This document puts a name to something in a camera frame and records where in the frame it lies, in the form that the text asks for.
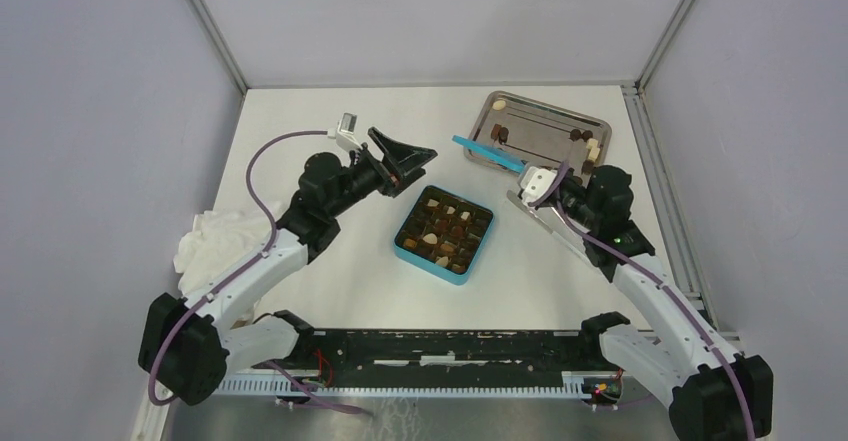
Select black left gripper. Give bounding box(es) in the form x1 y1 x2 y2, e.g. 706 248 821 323
327 127 436 218

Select teal chocolate box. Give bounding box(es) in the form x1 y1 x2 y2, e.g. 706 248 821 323
393 185 496 286

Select teal box lid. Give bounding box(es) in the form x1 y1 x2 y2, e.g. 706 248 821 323
452 135 525 174

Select steel serving tongs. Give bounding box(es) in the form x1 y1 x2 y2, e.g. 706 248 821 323
506 190 592 266

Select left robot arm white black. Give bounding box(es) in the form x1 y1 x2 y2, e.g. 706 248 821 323
138 128 438 407

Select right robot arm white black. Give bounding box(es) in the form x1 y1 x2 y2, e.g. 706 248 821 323
543 165 774 440

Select steel tray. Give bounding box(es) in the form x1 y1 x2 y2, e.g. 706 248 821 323
468 91 612 184

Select white cloth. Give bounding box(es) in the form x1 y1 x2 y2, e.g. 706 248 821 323
173 209 270 295

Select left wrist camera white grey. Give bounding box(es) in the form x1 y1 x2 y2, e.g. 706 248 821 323
327 113 362 153

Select wrist camera white grey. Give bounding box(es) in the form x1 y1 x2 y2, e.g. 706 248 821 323
518 165 562 208
327 113 362 153

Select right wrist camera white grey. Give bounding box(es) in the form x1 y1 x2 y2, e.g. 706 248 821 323
518 165 562 208

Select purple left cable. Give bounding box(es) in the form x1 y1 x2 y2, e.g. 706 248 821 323
146 130 372 416

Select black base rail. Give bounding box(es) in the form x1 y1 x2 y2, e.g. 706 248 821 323
281 329 618 389

